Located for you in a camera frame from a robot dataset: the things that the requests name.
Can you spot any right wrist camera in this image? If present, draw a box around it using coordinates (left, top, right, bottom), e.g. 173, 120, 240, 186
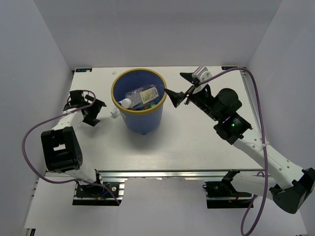
191, 66, 212, 86

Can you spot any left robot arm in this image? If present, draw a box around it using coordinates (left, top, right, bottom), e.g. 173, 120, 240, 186
41, 90, 106, 196

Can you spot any blue plastic bin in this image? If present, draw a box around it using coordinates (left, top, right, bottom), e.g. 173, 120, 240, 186
111, 68, 166, 135

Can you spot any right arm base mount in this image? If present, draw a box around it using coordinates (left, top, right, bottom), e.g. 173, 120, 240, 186
202, 170, 252, 209

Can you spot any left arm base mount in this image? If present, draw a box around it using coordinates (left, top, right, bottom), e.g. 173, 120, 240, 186
72, 178, 125, 206

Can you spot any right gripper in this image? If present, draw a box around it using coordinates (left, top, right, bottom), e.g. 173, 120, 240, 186
164, 72, 221, 122

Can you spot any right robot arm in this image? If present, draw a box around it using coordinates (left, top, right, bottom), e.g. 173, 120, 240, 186
164, 71, 315, 214

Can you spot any clear bottle white cap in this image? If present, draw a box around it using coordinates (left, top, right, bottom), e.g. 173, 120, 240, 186
110, 108, 121, 118

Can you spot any aluminium table frame rail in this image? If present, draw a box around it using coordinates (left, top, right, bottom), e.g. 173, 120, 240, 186
34, 66, 281, 181

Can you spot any large clear labelled bottle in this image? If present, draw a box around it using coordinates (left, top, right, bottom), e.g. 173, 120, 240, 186
118, 85, 159, 110

